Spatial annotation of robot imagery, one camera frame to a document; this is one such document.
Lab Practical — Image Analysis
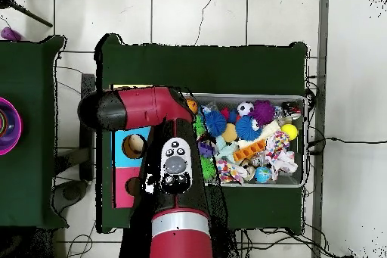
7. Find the wooden box with three holes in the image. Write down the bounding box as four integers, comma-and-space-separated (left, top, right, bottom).
110, 84, 153, 210

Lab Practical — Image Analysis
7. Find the green puffer ball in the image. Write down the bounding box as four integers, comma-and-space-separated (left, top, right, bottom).
193, 114, 207, 138

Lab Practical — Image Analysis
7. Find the orange basketball toy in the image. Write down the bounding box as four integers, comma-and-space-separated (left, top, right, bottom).
186, 98, 200, 115

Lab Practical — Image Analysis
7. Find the blue puffer ball with eye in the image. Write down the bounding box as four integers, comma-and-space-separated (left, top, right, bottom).
234, 115, 263, 141

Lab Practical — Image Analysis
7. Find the black and white soccer ball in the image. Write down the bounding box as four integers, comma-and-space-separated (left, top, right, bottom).
237, 101, 255, 117

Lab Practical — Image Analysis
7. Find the crumpled colourful spotted paper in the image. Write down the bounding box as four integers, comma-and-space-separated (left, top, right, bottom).
214, 157, 247, 185
265, 130, 299, 181

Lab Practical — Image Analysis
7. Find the long orange building block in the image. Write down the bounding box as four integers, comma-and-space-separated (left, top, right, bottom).
233, 138, 267, 163

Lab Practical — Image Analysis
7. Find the dark green table cloth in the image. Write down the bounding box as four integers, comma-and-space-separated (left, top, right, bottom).
0, 35, 69, 230
94, 33, 309, 235

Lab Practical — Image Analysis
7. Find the purple spiky ball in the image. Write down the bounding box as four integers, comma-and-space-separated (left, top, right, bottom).
249, 99, 276, 127

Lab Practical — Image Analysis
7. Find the purple and pink bowl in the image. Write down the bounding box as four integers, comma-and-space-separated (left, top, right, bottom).
0, 97, 23, 156

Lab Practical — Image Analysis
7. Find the black tripod leg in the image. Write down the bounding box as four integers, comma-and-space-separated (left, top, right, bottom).
0, 0, 54, 28

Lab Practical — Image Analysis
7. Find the small purple object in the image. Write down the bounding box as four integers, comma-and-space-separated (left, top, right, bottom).
0, 26, 23, 42

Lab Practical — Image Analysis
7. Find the shallow wire mesh bin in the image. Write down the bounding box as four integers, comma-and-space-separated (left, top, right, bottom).
181, 92, 308, 188

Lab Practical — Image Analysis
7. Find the black cable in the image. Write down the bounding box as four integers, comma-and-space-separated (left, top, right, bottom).
306, 135, 387, 154

